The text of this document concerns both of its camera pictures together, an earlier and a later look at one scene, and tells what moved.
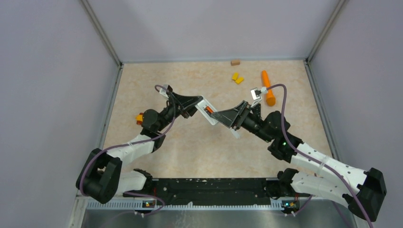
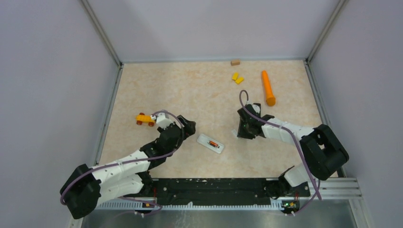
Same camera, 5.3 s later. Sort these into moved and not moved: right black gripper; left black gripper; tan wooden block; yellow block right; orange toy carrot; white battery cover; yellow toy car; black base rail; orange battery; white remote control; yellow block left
Moved: right black gripper; left black gripper; orange battery; white remote control
Not moved: black base rail; yellow block left; yellow toy car; white battery cover; yellow block right; tan wooden block; orange toy carrot
